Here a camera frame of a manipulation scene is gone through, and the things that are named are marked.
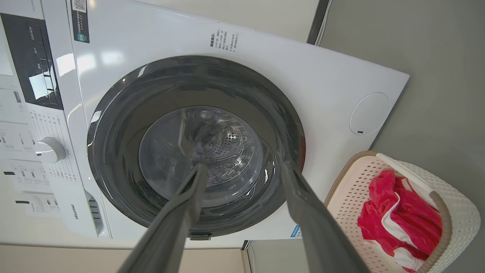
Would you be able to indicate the white front-load washing machine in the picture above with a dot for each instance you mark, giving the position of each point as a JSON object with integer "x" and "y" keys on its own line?
{"x": 265, "y": 76}

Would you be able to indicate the dark round washing machine door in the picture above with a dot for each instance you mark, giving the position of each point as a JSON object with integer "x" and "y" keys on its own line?
{"x": 189, "y": 94}

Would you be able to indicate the white washing machine dial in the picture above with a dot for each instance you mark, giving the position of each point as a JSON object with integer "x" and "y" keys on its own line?
{"x": 49, "y": 150}

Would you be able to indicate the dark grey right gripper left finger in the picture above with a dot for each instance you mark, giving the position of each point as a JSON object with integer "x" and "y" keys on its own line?
{"x": 170, "y": 227}

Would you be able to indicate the white perforated laundry basket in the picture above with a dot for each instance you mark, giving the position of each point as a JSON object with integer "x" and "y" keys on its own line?
{"x": 460, "y": 216}

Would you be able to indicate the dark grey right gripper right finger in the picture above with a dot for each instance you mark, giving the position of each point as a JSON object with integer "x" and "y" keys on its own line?
{"x": 314, "y": 227}

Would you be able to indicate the red and white garment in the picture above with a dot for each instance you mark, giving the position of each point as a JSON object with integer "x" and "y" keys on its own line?
{"x": 409, "y": 220}

